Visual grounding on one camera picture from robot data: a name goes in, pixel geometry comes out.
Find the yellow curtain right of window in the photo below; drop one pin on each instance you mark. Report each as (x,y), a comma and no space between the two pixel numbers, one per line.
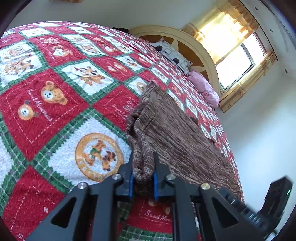
(235,93)

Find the yellow curtain behind headboard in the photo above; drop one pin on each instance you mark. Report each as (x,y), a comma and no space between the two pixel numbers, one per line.
(223,28)

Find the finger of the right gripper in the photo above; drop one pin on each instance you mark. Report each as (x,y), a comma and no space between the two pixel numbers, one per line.
(260,220)

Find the cream arched wooden headboard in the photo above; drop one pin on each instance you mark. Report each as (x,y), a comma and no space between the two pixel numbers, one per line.
(185,44)

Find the window behind bed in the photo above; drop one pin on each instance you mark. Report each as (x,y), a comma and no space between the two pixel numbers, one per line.
(240,62)

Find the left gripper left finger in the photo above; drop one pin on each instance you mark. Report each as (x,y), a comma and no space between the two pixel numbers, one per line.
(88,212)

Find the red checkered teddy bedspread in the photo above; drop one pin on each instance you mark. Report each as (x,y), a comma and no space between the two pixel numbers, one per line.
(66,90)

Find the pink pillow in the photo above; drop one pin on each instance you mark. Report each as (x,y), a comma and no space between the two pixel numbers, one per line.
(204,87)

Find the brown knitted sun sweater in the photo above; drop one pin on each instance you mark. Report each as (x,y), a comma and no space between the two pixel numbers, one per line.
(157,124)

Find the black item beside bed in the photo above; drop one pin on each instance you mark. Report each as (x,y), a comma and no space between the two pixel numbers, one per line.
(125,30)

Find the grey patterned pillow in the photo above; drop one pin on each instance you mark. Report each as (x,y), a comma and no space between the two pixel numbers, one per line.
(163,47)

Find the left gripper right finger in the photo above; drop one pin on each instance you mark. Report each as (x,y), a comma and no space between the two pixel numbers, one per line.
(199,209)

